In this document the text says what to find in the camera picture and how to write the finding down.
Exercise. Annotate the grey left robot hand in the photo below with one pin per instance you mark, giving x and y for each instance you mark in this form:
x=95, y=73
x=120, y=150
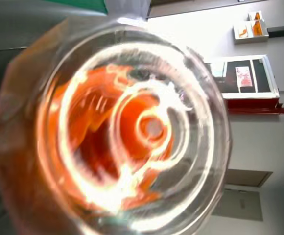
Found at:
x=10, y=22

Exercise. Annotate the green table mat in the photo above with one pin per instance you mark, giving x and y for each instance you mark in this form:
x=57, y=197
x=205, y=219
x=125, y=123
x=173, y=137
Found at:
x=83, y=4

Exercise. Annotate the red box under cabinet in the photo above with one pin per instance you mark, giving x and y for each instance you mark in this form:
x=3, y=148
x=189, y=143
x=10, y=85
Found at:
x=252, y=106

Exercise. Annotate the white wall shelf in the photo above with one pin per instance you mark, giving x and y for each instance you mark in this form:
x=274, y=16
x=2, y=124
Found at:
x=251, y=30

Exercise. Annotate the beige wall panel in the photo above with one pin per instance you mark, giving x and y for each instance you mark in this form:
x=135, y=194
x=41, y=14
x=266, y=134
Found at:
x=247, y=177

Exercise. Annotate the grey wall panel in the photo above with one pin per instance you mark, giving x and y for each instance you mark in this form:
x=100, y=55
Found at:
x=239, y=204

